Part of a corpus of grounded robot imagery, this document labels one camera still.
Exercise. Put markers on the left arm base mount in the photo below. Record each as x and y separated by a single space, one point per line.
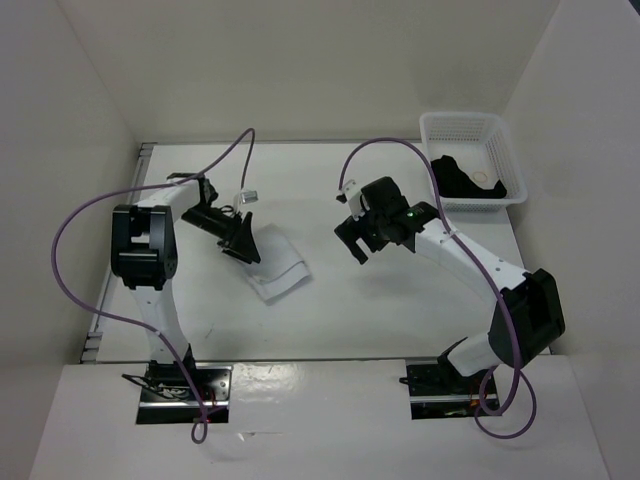
166 398

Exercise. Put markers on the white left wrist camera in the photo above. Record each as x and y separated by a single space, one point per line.
246 196

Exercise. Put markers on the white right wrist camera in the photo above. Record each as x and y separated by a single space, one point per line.
351 195

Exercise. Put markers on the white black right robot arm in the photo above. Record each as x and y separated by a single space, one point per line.
527 313

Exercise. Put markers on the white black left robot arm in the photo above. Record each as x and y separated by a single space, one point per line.
144 255

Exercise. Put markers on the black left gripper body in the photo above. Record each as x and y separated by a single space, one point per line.
211 221

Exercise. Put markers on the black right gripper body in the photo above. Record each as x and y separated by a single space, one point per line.
373 232

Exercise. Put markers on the white skirt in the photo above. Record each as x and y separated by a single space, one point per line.
281 269

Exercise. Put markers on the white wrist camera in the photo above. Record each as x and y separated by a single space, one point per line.
351 195
246 196

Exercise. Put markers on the black skirt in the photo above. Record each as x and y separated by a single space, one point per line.
454 183

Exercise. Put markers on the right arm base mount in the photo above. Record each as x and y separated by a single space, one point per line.
432 396

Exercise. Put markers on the white plastic laundry basket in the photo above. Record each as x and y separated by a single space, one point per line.
480 143

